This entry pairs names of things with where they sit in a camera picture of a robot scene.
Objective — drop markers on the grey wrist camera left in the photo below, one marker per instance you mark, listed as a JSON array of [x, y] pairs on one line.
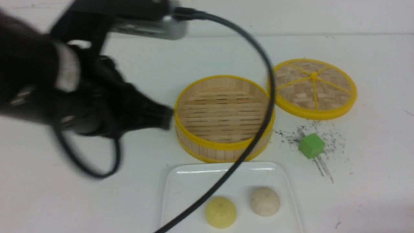
[[166, 28]]

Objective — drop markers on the bamboo steamer lid yellow rim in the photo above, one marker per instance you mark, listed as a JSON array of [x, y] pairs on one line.
[[313, 89]]

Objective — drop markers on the bamboo steamer basket yellow rim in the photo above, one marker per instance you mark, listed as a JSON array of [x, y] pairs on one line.
[[217, 117]]

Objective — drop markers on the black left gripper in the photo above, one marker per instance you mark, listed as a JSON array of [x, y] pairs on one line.
[[90, 97]]

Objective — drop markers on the white steamed bun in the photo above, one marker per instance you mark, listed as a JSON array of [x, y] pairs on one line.
[[264, 201]]

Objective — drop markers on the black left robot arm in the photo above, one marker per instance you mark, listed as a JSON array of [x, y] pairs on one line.
[[26, 65]]

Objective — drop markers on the yellow steamed bun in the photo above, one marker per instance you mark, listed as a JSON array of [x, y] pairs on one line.
[[220, 212]]

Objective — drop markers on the green cube block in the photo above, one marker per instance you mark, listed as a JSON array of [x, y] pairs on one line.
[[311, 146]]

